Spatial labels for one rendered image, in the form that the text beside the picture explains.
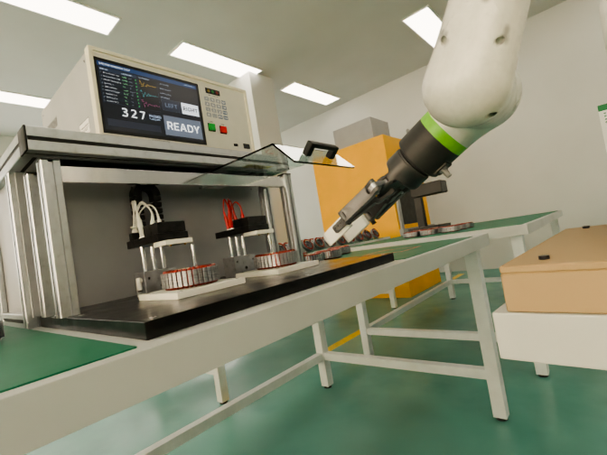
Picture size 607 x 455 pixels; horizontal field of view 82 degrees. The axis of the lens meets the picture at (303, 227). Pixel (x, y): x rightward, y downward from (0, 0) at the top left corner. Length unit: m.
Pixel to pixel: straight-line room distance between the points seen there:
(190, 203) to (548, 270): 0.91
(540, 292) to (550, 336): 0.03
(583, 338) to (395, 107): 6.26
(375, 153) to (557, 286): 4.15
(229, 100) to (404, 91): 5.53
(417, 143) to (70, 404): 0.57
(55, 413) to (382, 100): 6.48
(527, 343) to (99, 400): 0.38
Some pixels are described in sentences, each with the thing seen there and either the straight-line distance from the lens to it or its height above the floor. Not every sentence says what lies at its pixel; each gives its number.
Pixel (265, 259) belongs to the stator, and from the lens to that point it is 0.84.
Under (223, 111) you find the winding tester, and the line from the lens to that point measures 1.08.
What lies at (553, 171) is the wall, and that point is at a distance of 5.73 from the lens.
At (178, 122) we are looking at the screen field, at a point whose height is 1.18.
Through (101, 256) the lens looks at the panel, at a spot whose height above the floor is 0.87.
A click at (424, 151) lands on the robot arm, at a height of 0.95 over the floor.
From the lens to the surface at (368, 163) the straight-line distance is 4.46.
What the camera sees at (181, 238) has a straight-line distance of 0.77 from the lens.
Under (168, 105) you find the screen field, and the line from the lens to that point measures 0.98.
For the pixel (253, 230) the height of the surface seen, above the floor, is 0.88.
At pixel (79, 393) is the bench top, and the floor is 0.73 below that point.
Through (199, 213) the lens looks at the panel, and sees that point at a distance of 1.07.
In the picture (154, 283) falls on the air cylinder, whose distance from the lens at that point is 0.84.
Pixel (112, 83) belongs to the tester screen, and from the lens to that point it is 0.94.
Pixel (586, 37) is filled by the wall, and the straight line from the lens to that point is 6.02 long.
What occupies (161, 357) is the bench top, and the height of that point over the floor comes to 0.73.
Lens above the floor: 0.83
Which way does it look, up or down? 2 degrees up
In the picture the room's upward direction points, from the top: 9 degrees counter-clockwise
